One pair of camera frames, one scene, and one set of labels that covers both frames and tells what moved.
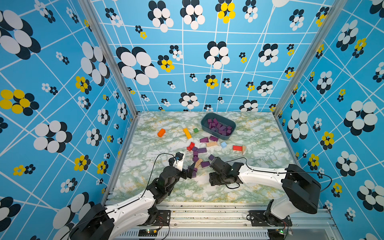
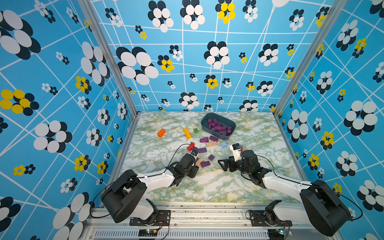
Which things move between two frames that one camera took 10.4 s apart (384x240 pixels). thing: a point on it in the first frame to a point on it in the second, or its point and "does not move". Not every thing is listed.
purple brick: [221, 130] does not move
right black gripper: [212, 179] to [231, 162]
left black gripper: [185, 174] does not move
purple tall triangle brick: [204, 140] does not move
